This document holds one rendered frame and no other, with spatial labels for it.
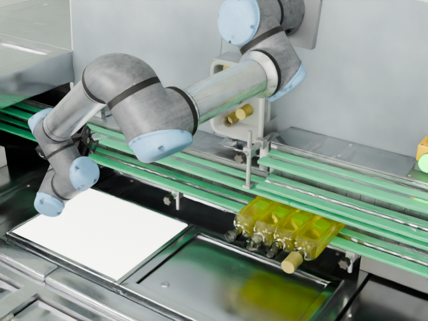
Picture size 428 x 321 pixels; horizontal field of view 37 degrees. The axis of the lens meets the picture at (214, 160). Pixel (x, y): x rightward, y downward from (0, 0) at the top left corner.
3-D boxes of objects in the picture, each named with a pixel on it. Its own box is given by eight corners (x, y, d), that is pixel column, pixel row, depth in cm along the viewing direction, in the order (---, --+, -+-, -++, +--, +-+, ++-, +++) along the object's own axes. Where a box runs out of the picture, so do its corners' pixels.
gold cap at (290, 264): (296, 249, 148) (287, 258, 145) (306, 261, 148) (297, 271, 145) (286, 254, 151) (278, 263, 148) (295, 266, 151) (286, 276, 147)
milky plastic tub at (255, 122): (225, 121, 193) (209, 131, 186) (227, 50, 182) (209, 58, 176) (276, 135, 184) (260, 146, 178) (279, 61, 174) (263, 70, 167)
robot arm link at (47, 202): (69, 212, 157) (51, 223, 162) (82, 178, 165) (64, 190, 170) (44, 195, 154) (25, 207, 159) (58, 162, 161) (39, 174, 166)
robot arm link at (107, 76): (93, 37, 117) (14, 127, 155) (123, 89, 117) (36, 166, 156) (140, 21, 125) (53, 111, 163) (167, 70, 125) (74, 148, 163)
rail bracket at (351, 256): (354, 254, 170) (333, 279, 160) (356, 232, 167) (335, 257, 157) (368, 259, 168) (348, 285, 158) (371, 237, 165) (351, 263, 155)
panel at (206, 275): (88, 191, 207) (5, 240, 182) (87, 183, 206) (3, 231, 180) (344, 289, 163) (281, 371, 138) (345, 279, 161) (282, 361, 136)
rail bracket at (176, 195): (188, 196, 197) (161, 214, 187) (187, 176, 194) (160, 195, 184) (198, 199, 195) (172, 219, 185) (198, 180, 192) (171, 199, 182)
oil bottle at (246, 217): (270, 200, 178) (230, 235, 162) (271, 183, 176) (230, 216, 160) (288, 206, 175) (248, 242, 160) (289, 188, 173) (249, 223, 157)
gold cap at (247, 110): (242, 102, 184) (235, 107, 181) (253, 104, 182) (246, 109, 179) (242, 114, 186) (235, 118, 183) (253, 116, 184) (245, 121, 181)
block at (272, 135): (268, 160, 181) (256, 169, 176) (270, 130, 177) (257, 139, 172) (279, 163, 180) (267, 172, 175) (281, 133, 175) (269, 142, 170)
